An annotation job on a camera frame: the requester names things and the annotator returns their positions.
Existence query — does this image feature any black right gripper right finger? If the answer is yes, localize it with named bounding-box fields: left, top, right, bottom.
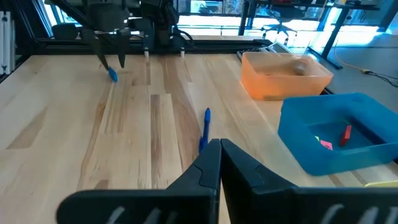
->
left=220, top=138, right=398, bottom=224

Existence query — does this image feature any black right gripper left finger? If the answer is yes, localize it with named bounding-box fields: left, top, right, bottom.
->
left=57, top=138, right=222, bottom=224

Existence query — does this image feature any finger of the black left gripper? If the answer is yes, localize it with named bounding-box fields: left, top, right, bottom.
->
left=81, top=29, right=110, bottom=72
left=116, top=29, right=131, bottom=68

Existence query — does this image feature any blue eraser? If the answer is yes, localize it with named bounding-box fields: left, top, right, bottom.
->
left=107, top=66, right=119, bottom=84

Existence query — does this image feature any pink eraser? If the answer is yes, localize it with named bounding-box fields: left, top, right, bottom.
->
left=319, top=139, right=334, bottom=151

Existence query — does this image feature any black speaker box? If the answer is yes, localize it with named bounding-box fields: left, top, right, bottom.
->
left=51, top=23, right=78, bottom=40

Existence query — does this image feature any blue plastic bin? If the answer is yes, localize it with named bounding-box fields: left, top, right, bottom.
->
left=277, top=92, right=398, bottom=177

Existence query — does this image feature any blue ballpoint pen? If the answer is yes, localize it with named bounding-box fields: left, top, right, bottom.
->
left=198, top=107, right=212, bottom=154

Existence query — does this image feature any red eraser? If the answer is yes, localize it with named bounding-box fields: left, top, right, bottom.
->
left=338, top=124, right=353, bottom=147

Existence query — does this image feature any translucent orange plastic bin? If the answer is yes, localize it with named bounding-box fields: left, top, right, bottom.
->
left=241, top=51, right=334, bottom=101

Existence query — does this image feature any translucent yellow plastic bin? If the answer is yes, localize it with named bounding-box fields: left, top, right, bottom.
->
left=363, top=180, right=398, bottom=189

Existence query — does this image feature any dark desk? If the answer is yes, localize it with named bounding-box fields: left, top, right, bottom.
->
left=238, top=0, right=251, bottom=37

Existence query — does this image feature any grey desk calculator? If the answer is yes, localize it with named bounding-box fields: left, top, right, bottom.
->
left=236, top=42, right=293, bottom=62

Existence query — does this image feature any black office chair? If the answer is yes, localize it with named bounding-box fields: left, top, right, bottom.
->
left=260, top=17, right=299, bottom=47

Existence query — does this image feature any black-legged desk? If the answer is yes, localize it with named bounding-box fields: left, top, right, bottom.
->
left=306, top=0, right=382, bottom=70

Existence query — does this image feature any white ridged metal post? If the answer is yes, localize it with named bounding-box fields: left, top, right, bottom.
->
left=0, top=11, right=16, bottom=76

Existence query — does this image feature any black aluminium rig frame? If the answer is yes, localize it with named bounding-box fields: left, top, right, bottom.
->
left=0, top=36, right=274, bottom=85

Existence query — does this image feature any yellow extension cable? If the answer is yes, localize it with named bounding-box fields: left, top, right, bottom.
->
left=333, top=40, right=373, bottom=75

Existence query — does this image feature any black floor cable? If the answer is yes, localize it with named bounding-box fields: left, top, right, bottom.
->
left=369, top=70, right=398, bottom=88

